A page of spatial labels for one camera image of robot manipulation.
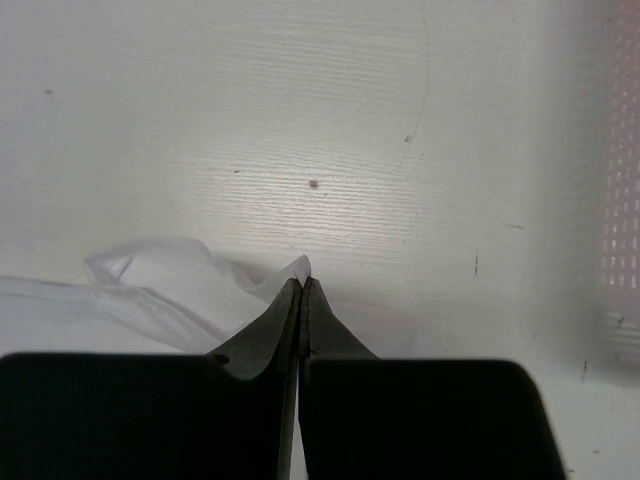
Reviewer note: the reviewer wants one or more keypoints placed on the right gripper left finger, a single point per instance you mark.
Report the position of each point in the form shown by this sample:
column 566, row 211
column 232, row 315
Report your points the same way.
column 226, row 414

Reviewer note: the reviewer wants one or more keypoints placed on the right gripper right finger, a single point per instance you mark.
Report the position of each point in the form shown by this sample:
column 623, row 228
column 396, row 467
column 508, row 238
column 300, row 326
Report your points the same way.
column 363, row 417

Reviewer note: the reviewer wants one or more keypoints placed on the white t shirt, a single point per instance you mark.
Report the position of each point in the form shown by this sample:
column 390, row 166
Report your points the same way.
column 158, row 295

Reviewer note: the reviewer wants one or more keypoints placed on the white plastic basket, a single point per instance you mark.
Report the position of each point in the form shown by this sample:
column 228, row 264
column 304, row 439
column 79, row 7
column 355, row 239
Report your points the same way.
column 617, row 261

